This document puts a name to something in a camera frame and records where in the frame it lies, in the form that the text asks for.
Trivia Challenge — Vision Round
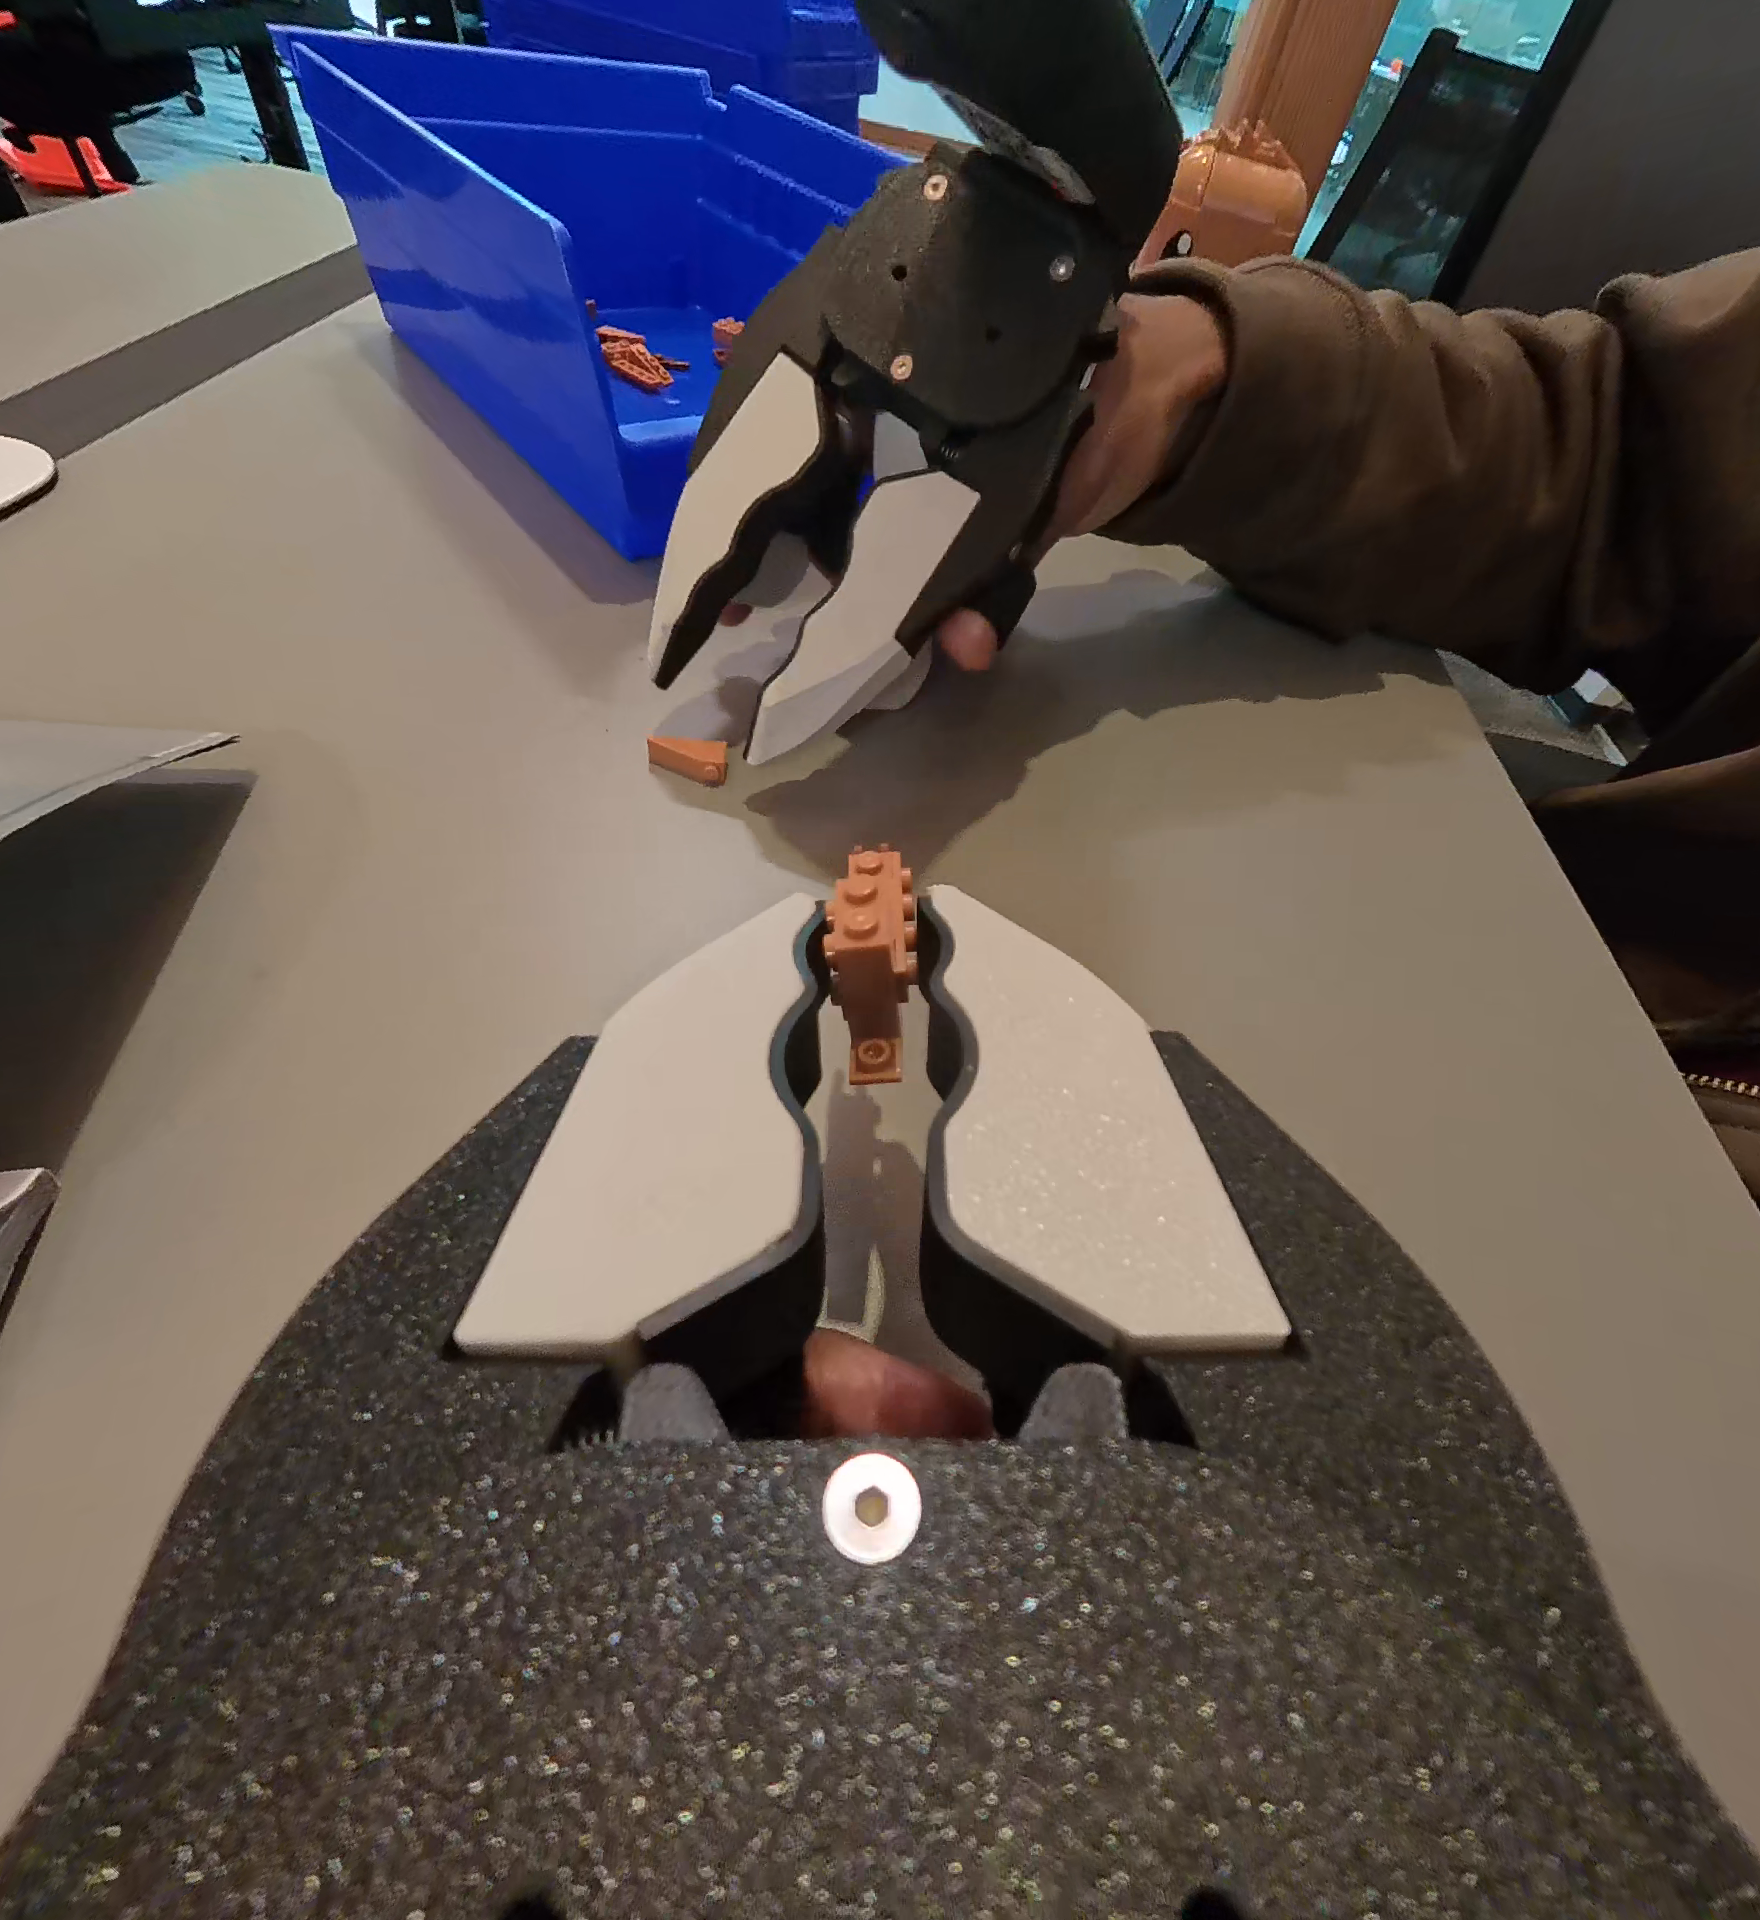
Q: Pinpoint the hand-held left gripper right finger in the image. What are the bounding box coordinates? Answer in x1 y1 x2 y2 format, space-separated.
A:
917 883 1296 1359

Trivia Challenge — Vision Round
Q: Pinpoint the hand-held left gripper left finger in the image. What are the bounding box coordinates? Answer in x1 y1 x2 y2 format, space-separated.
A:
455 894 831 1368

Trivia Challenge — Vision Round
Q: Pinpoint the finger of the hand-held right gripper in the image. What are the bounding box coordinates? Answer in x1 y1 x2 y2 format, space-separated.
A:
647 361 852 699
743 475 994 770

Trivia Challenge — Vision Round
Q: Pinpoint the heap of orange bricks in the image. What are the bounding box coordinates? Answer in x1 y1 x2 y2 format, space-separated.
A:
587 314 750 412

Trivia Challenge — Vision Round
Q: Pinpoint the brown brick assembly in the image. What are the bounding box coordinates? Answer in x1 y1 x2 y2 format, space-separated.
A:
821 847 937 1089

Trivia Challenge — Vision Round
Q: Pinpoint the orange brown square brick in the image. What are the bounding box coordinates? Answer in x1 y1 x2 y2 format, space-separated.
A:
821 847 937 990

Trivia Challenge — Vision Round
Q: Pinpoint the blue plastic bin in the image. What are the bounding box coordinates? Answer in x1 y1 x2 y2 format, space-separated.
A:
273 25 917 569

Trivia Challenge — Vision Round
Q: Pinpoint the person's right forearm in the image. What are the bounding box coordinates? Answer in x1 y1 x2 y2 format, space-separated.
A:
1115 173 1760 699

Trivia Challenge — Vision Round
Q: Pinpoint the grey desk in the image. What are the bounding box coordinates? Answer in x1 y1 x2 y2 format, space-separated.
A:
0 165 1760 1920

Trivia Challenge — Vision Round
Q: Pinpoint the brown plush toy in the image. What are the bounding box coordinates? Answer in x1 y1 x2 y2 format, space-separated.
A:
1156 0 1407 278

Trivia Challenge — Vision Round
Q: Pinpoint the stack of blue bins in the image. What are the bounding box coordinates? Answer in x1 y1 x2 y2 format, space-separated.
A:
486 0 887 128

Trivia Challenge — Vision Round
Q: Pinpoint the person's dark jacket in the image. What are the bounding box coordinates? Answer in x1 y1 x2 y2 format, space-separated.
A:
1535 587 1760 1337

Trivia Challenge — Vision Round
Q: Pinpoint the black computer monitor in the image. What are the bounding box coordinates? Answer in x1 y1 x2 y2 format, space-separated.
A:
1315 0 1760 323

